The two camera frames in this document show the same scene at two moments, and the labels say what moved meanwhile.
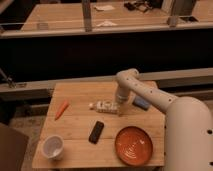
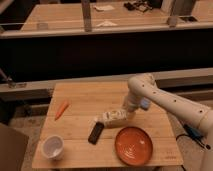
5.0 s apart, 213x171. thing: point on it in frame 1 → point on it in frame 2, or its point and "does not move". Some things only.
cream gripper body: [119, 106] → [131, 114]
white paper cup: [52, 147] does not move
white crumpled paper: [107, 23] does not move
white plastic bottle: [105, 107] → [114, 119]
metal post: [86, 5] does not move
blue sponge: [140, 102] does not move
